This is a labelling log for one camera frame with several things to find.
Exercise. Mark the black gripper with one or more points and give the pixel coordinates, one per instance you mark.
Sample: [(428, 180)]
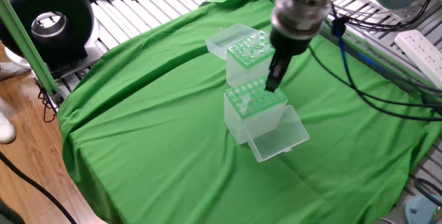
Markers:
[(288, 47)]

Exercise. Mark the translucent tip box holding tips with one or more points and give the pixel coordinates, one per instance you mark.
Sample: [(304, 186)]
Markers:
[(255, 127)]

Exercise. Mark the white power strip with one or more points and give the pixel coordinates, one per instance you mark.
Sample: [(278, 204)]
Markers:
[(419, 54)]

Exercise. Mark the green cloth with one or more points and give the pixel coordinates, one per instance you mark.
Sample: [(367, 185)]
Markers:
[(172, 165)]

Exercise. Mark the white shoe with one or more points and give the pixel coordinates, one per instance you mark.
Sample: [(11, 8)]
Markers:
[(14, 70), (5, 129)]

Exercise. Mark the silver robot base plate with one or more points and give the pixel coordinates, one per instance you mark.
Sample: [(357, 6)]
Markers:
[(414, 9)]

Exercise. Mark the green frame post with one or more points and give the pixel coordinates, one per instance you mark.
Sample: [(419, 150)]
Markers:
[(26, 42)]

